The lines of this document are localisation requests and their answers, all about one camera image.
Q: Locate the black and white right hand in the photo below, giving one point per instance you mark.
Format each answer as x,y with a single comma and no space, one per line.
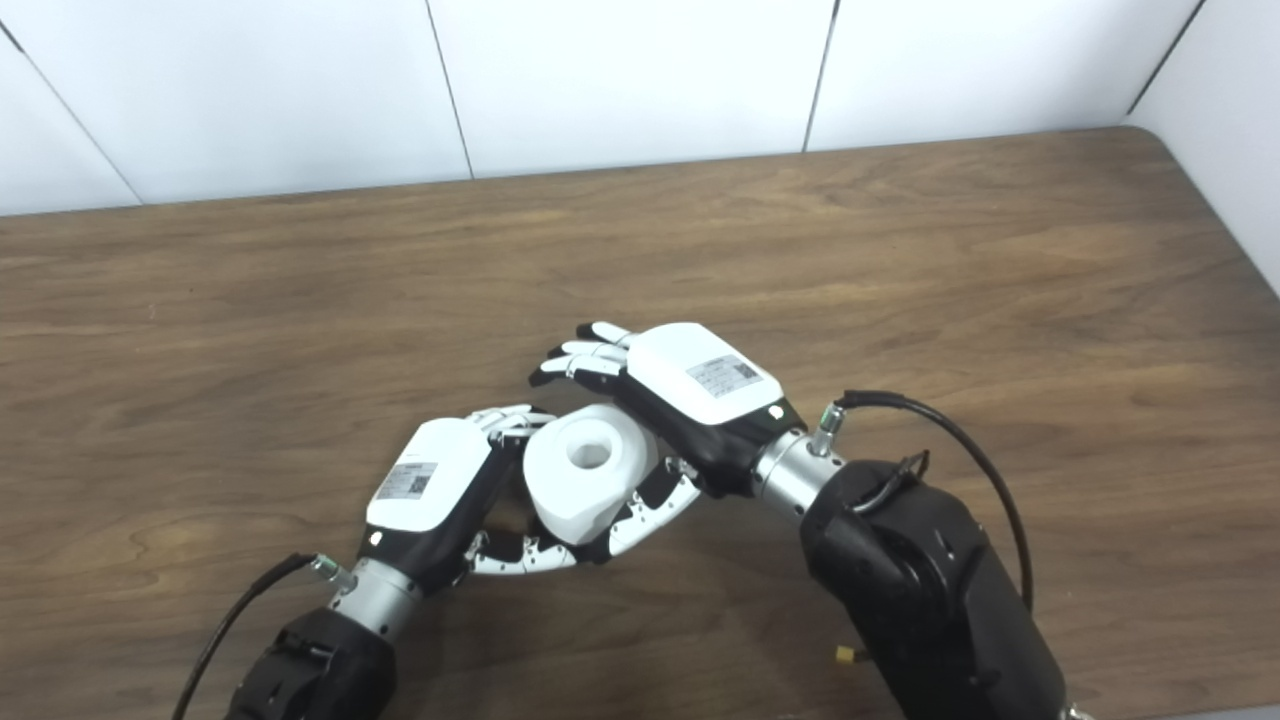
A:
700,380

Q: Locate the black and white left hand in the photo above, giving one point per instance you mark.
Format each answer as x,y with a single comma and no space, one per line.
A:
425,480

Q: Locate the round white plastic piece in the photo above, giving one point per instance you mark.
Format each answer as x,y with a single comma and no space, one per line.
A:
580,490

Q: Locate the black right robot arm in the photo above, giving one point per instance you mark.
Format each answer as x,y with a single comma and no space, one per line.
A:
920,590

